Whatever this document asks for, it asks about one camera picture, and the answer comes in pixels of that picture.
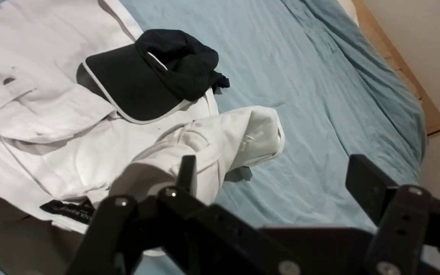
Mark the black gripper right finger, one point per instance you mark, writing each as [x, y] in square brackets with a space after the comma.
[409, 223]

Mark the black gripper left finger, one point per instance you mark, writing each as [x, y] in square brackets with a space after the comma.
[129, 229]

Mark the black cap with white trim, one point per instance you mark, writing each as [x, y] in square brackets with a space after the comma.
[145, 76]

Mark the white shorts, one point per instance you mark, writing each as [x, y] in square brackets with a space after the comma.
[38, 101]

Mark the grey olive cloth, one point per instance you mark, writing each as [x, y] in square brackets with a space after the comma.
[16, 238]

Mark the light blue bed sheet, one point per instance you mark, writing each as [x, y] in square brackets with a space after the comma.
[322, 101]

